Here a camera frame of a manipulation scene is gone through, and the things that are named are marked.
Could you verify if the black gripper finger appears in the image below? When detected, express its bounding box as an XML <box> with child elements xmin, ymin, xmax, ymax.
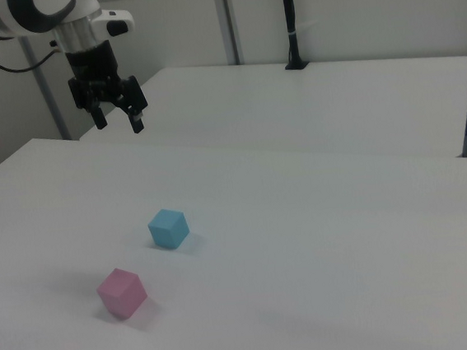
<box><xmin>114</xmin><ymin>73</ymin><xmax>151</xmax><ymax>136</ymax></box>
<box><xmin>67</xmin><ymin>74</ymin><xmax>109</xmax><ymax>134</ymax></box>

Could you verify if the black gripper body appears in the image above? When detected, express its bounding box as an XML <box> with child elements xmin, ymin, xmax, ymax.
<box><xmin>64</xmin><ymin>39</ymin><xmax>130</xmax><ymax>107</ymax></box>

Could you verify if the blue cube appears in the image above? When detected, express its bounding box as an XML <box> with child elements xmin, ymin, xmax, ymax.
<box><xmin>146</xmin><ymin>206</ymin><xmax>193</xmax><ymax>254</ymax></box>

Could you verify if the pink cube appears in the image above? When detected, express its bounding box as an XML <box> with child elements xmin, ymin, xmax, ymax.
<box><xmin>94</xmin><ymin>264</ymin><xmax>151</xmax><ymax>323</ymax></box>

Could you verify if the grey partition post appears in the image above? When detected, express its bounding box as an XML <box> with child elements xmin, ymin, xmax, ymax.
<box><xmin>19</xmin><ymin>32</ymin><xmax>72</xmax><ymax>144</ymax></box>
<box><xmin>212</xmin><ymin>0</ymin><xmax>245</xmax><ymax>67</ymax></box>

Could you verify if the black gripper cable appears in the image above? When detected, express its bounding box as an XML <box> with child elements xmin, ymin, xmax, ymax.
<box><xmin>0</xmin><ymin>32</ymin><xmax>63</xmax><ymax>76</ymax></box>

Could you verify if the black camera pole with base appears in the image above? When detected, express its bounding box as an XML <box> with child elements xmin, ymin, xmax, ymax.
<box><xmin>278</xmin><ymin>0</ymin><xmax>310</xmax><ymax>72</ymax></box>

